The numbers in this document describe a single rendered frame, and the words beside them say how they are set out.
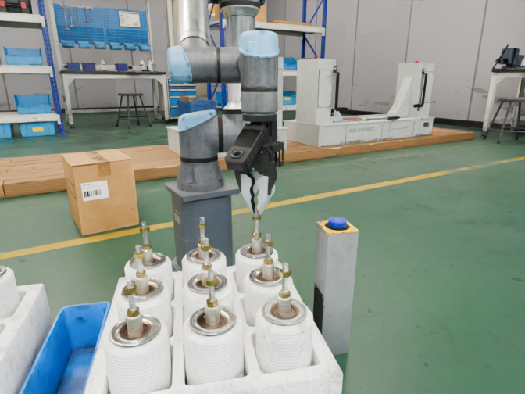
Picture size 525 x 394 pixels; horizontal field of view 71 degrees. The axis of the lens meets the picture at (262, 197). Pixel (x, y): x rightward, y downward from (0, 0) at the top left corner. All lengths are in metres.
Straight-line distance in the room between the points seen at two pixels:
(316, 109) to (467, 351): 2.51
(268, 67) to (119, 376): 0.57
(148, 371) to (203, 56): 0.60
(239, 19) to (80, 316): 0.87
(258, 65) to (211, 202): 0.52
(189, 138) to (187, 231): 0.28
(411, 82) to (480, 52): 2.06
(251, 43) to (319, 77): 2.52
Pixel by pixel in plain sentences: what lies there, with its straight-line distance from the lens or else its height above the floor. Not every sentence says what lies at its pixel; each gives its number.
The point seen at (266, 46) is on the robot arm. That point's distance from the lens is 0.74.
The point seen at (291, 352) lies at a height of 0.21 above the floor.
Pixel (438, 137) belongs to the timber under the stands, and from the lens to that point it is 4.29.
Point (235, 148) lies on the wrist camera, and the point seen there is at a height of 0.50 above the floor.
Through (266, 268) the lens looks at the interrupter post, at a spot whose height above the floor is 0.27.
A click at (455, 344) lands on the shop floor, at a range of 1.09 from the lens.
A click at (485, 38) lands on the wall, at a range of 6.13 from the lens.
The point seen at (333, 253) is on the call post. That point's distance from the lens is 0.81.
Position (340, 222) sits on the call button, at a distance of 0.81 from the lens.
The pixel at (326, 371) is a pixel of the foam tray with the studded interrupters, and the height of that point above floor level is 0.18.
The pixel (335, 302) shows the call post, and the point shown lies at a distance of 0.87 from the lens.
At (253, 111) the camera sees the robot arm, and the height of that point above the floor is 0.56.
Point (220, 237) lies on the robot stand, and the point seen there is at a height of 0.15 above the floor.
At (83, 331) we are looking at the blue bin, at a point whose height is 0.05.
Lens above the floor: 0.62
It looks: 17 degrees down
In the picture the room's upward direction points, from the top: straight up
